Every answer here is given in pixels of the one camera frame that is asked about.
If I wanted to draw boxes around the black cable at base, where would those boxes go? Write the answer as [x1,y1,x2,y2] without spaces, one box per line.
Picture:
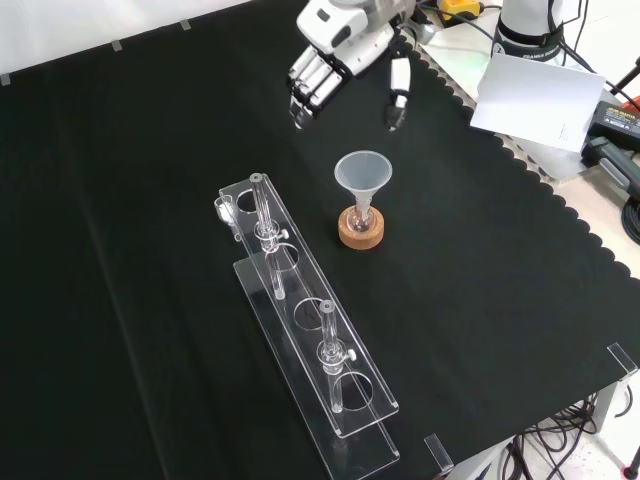
[544,0,609,96]

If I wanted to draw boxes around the black bench cloth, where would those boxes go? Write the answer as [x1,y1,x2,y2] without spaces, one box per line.
[0,0,640,480]

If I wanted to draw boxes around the pale board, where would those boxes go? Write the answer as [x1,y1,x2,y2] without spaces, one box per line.
[469,53,608,152]

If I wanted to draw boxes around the cork ring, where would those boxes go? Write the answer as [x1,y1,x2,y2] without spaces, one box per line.
[337,206,387,251]

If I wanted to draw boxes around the dark grey clamp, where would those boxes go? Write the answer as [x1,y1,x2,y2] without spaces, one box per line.
[582,136,640,202]

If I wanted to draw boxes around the black floor cables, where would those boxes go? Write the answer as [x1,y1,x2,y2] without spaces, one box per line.
[494,392,604,480]

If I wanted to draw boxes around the translucent plastic funnel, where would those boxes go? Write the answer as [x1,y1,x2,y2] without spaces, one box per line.
[333,151,394,217]

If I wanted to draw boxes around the clear corner bracket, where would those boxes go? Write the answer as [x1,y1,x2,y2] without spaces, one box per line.
[423,433,455,475]
[606,342,640,377]

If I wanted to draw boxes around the small round-bottom glass flask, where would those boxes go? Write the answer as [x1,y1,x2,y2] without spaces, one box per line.
[348,198,375,234]

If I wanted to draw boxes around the clear acrylic funnel stand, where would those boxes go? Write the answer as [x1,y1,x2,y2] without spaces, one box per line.
[218,172,402,480]

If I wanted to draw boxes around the clear glass weighing funnel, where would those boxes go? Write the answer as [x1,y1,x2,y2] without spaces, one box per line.
[213,195,243,242]

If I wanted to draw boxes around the black power adapter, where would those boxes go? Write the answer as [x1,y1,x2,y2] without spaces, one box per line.
[588,99,640,147]

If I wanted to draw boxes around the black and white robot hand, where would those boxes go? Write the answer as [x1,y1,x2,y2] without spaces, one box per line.
[287,0,416,132]

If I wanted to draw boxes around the yellow stop button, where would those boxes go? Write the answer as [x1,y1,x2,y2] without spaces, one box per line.
[437,0,485,22]

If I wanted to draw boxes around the black tripod leg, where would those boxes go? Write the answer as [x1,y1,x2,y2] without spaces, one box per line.
[606,53,640,104]

